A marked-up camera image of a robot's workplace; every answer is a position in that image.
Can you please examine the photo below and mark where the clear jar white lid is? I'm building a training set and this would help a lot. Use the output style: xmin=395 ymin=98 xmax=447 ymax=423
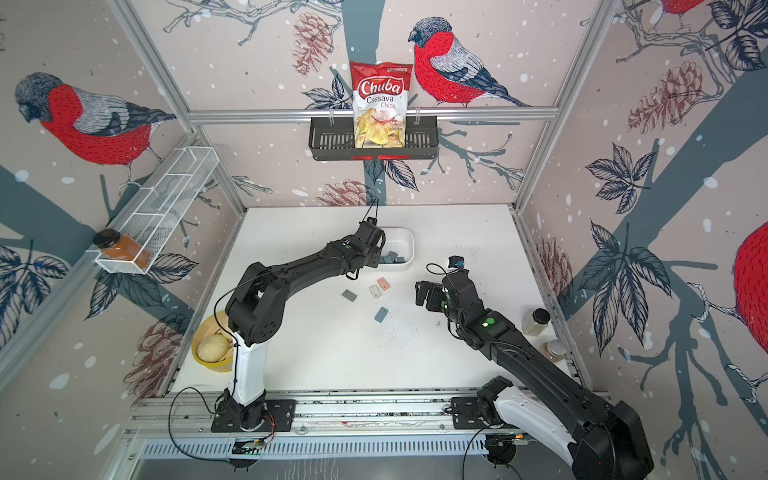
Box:
xmin=540 ymin=339 xmax=568 ymax=363

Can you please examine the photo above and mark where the clear acrylic wall shelf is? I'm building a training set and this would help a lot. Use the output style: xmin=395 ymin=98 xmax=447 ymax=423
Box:
xmin=95 ymin=146 xmax=219 ymax=274

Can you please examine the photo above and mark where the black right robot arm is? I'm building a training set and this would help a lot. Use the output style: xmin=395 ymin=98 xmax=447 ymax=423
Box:
xmin=415 ymin=269 xmax=654 ymax=479

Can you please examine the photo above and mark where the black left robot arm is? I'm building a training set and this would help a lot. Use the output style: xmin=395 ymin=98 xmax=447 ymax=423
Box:
xmin=223 ymin=217 xmax=386 ymax=431

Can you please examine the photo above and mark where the black wire wall basket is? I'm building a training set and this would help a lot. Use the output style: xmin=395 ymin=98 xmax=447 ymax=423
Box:
xmin=309 ymin=116 xmax=439 ymax=161

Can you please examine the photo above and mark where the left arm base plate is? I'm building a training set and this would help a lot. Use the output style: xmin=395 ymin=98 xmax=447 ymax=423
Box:
xmin=211 ymin=399 xmax=297 ymax=434

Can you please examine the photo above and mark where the Chuba cassava chips bag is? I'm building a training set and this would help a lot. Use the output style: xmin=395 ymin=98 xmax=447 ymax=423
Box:
xmin=350 ymin=62 xmax=413 ymax=148

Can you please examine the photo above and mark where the pink eraser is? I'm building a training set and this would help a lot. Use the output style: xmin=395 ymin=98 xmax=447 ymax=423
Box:
xmin=377 ymin=277 xmax=391 ymax=291

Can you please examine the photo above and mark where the clear jar black lid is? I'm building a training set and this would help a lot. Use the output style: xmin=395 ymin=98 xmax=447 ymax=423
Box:
xmin=521 ymin=308 xmax=551 ymax=336

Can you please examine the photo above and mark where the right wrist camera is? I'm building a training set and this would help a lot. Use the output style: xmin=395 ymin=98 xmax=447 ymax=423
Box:
xmin=448 ymin=255 xmax=465 ymax=270

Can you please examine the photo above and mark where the white storage box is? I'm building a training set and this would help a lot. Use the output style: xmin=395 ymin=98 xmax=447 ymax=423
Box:
xmin=379 ymin=227 xmax=415 ymax=271

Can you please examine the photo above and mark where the round bread bun lower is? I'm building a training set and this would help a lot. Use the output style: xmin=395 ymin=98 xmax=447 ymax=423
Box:
xmin=196 ymin=333 xmax=231 ymax=363

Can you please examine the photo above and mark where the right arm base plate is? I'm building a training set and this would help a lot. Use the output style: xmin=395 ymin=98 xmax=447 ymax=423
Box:
xmin=443 ymin=396 xmax=525 ymax=432

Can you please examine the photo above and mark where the orange spice jar black lid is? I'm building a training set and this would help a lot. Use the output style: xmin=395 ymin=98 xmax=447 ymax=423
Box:
xmin=93 ymin=228 xmax=152 ymax=269

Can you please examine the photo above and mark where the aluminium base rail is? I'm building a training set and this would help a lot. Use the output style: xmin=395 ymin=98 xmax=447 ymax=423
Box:
xmin=124 ymin=388 xmax=477 ymax=439

